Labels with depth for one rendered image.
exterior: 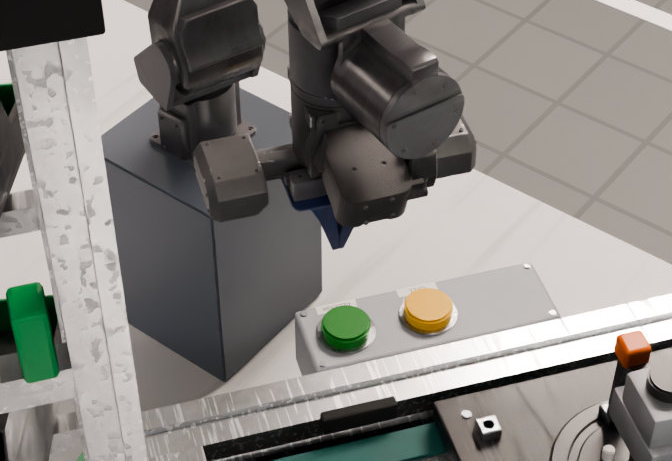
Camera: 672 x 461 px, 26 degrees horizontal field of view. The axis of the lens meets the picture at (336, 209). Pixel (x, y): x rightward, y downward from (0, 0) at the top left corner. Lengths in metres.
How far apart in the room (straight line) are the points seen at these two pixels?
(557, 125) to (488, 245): 1.51
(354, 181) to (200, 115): 0.27
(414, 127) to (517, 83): 2.13
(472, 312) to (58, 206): 0.80
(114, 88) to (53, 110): 1.18
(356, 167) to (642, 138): 2.00
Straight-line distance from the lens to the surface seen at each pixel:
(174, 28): 1.09
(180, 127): 1.16
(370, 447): 1.13
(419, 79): 0.85
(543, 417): 1.12
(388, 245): 1.40
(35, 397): 0.50
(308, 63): 0.92
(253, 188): 0.96
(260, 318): 1.27
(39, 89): 0.41
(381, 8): 0.88
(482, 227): 1.42
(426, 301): 1.19
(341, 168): 0.92
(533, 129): 2.88
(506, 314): 1.20
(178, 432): 1.12
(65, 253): 0.45
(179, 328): 1.28
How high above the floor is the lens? 1.84
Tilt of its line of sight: 43 degrees down
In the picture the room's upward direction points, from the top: straight up
